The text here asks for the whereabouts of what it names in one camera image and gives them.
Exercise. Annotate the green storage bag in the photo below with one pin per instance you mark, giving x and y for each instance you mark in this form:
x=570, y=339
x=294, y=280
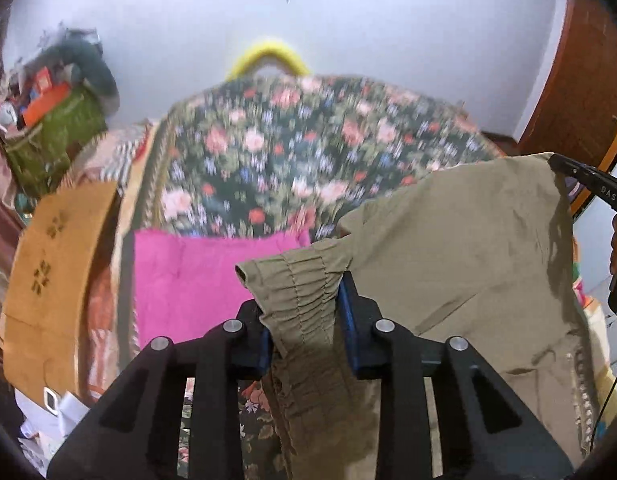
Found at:
x=40, y=158

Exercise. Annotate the white papers pile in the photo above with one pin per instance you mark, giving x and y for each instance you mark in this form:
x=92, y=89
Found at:
x=43, y=431

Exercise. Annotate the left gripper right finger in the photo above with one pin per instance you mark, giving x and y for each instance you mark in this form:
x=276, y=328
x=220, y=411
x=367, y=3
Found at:
x=486, y=431

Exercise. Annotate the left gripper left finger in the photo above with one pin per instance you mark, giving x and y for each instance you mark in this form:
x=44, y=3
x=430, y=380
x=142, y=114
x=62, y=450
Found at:
x=133, y=430

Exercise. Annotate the yellow curved foam bar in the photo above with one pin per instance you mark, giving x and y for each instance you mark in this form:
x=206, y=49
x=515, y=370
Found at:
x=268, y=49

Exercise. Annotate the brown wooden door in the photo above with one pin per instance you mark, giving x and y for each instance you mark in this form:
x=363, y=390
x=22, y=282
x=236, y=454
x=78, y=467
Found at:
x=577, y=112

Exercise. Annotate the magenta folded pants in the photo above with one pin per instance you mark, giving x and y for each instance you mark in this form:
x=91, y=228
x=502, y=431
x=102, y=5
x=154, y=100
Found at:
x=186, y=285

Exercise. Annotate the wooden lap desk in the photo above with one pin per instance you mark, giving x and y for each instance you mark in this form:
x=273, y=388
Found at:
x=45, y=341

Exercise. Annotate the orange box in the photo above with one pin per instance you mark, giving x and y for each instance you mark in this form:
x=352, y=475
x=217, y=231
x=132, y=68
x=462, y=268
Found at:
x=46, y=102

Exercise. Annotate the olive green pants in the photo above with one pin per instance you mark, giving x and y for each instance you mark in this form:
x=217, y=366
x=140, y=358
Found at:
x=482, y=251

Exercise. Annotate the dark floral bedspread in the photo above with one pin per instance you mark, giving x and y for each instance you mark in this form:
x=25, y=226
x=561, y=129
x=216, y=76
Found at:
x=255, y=156

